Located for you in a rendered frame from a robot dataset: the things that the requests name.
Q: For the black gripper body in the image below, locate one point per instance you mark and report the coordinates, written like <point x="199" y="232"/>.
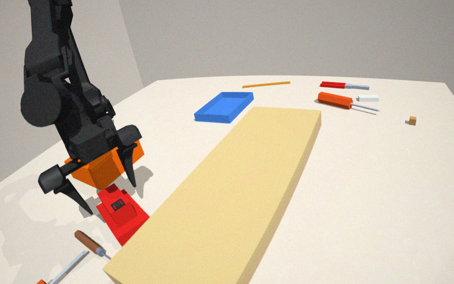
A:
<point x="55" y="177"/>

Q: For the white rectangular block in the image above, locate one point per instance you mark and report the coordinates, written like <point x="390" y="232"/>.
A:
<point x="368" y="98"/>

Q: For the tan wooden floor panel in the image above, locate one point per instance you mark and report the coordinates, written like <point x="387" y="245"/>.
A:
<point x="217" y="225"/>

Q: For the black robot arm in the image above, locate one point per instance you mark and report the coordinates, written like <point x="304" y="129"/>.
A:
<point x="50" y="58"/>

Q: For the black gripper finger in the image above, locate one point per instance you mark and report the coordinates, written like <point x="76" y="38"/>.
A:
<point x="125" y="157"/>
<point x="70" y="191"/>

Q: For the brown-handled awl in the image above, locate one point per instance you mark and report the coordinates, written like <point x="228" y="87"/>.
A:
<point x="90" y="244"/>

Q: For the blue shallow tray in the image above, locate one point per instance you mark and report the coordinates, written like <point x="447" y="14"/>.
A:
<point x="225" y="107"/>

